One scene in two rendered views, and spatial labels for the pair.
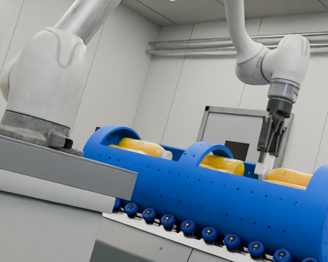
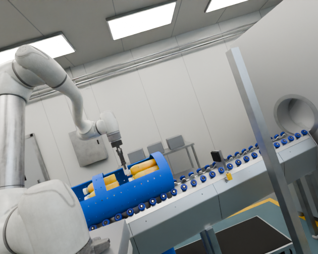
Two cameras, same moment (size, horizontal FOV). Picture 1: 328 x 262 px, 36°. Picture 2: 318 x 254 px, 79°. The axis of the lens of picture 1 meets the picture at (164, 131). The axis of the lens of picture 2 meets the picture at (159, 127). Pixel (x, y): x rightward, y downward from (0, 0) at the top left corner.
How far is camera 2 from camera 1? 0.79 m
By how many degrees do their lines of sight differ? 53
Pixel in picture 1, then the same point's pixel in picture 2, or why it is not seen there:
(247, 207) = (143, 190)
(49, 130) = (91, 247)
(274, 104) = (116, 143)
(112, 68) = not seen: outside the picture
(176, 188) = (104, 207)
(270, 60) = (102, 126)
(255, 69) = (94, 132)
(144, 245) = not seen: hidden behind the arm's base
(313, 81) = (34, 115)
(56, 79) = (76, 215)
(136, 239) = not seen: hidden behind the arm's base
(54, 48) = (60, 199)
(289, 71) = (115, 127)
